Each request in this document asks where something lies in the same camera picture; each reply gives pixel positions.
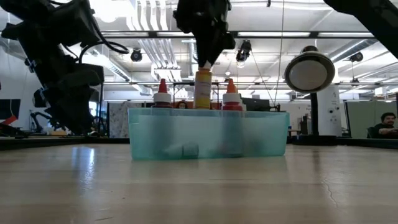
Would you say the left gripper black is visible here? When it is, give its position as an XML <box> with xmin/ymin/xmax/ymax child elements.
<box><xmin>18</xmin><ymin>30</ymin><xmax>105</xmax><ymax>136</ymax></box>

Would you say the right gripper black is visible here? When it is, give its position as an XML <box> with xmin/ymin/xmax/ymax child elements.
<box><xmin>173</xmin><ymin>0</ymin><xmax>236</xmax><ymax>68</ymax></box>

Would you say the large yellow coloring bottle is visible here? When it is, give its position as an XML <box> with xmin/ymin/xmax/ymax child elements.
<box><xmin>193</xmin><ymin>60</ymin><xmax>213</xmax><ymax>110</ymax></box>

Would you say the large dark red bottle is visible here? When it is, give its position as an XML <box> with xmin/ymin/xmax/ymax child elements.
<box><xmin>151</xmin><ymin>78</ymin><xmax>174</xmax><ymax>110</ymax></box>

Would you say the green translucent plastic tray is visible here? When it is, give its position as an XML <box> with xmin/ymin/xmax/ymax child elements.
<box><xmin>127</xmin><ymin>107</ymin><xmax>290</xmax><ymax>161</ymax></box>

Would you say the black ceiling spotlight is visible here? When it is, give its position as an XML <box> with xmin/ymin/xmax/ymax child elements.
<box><xmin>129</xmin><ymin>48</ymin><xmax>143</xmax><ymax>63</ymax></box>
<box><xmin>235</xmin><ymin>39</ymin><xmax>252</xmax><ymax>63</ymax></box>
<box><xmin>348</xmin><ymin>51</ymin><xmax>364</xmax><ymax>63</ymax></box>

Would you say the marble pattern board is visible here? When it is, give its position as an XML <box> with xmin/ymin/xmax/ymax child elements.
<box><xmin>108</xmin><ymin>101</ymin><xmax>129</xmax><ymax>138</ymax></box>

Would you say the black monitor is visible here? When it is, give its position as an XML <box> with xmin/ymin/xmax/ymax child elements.
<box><xmin>0</xmin><ymin>98</ymin><xmax>21</xmax><ymax>121</ymax></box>
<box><xmin>242</xmin><ymin>97</ymin><xmax>271</xmax><ymax>113</ymax></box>

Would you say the black desk lamp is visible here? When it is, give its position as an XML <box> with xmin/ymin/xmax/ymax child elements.
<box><xmin>284</xmin><ymin>45</ymin><xmax>340</xmax><ymax>146</ymax></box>

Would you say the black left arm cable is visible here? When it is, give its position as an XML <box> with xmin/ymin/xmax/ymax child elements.
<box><xmin>79</xmin><ymin>18</ymin><xmax>130</xmax><ymax>65</ymax></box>

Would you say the red white strap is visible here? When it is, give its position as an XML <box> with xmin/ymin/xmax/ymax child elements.
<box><xmin>1</xmin><ymin>114</ymin><xmax>19</xmax><ymax>126</ymax></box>

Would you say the ceiling light rail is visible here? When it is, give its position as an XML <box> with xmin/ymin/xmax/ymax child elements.
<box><xmin>102</xmin><ymin>30</ymin><xmax>374</xmax><ymax>39</ymax></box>

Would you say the green partition wall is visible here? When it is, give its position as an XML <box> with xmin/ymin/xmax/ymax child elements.
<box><xmin>346</xmin><ymin>101</ymin><xmax>398</xmax><ymax>141</ymax></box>

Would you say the black aluminium table frame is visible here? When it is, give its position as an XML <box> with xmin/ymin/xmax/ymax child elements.
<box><xmin>0</xmin><ymin>135</ymin><xmax>398</xmax><ymax>152</ymax></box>

